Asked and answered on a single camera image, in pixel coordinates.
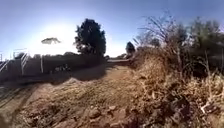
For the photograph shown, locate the small dark rounded tree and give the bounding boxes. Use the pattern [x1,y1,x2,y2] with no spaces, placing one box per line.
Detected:
[125,41,137,56]

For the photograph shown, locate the large dark tree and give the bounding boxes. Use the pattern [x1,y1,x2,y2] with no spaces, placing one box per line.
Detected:
[73,18,107,58]

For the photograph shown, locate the brown dirt track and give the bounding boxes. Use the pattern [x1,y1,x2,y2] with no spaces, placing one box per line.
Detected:
[0,61,151,128]

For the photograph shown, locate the flat-topped tree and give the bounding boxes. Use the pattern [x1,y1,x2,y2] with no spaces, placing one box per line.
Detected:
[40,37,62,46]

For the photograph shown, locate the dry yellow grass ground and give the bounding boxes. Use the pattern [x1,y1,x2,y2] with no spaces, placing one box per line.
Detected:
[128,49,224,128]

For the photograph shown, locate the dry bare bushes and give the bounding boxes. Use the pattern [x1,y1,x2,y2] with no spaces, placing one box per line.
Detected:
[132,11,224,79]

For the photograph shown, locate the fence with white posts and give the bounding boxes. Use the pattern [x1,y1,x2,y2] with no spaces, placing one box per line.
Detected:
[0,48,108,79]

